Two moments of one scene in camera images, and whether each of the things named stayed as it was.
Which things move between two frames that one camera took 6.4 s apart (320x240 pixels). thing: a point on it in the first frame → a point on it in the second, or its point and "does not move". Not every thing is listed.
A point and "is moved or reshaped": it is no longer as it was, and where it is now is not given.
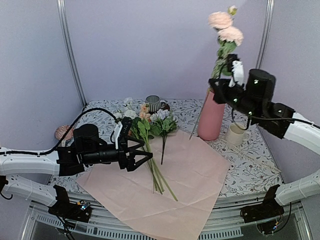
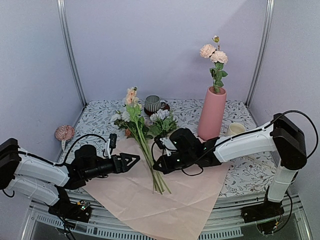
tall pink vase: (210, 118) does not move
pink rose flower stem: (230, 36) → (219, 58)
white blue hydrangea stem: (163, 122) does not move
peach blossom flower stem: (144, 126) is moved or reshaped
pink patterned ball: (60, 130) does not move
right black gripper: (219, 91) → (166, 167)
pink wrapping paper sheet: (195, 173) does not move
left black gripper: (128, 162) → (124, 167)
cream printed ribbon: (258, 161) does not move
